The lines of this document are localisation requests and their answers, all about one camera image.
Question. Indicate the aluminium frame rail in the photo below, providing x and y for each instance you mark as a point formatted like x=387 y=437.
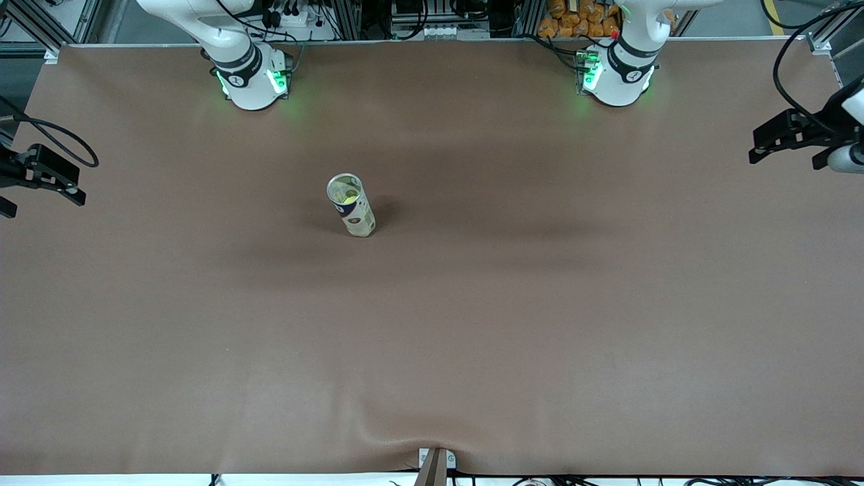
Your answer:
x=820 y=44
x=40 y=30

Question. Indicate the yellow tennis ball black print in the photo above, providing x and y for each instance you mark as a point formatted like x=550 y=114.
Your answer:
x=351 y=198

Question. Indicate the white terminal block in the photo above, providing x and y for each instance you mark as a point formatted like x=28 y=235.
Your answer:
x=452 y=32

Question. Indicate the orange bags pile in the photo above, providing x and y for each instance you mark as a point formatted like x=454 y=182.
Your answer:
x=574 y=20

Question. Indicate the white blue tennis ball can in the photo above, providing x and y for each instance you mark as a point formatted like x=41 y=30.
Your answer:
x=361 y=223

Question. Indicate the brown table mat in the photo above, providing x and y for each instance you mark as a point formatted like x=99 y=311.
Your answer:
x=607 y=324

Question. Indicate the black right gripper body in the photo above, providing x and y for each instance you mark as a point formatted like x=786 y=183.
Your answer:
x=9 y=171

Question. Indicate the aluminium frame post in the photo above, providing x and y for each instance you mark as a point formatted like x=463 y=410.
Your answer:
x=341 y=23

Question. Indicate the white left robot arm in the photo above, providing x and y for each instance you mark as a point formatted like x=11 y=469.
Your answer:
x=624 y=84

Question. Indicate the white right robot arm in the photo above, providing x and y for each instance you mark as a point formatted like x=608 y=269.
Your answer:
x=250 y=88

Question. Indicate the white power strip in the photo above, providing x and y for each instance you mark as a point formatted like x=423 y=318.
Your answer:
x=310 y=27

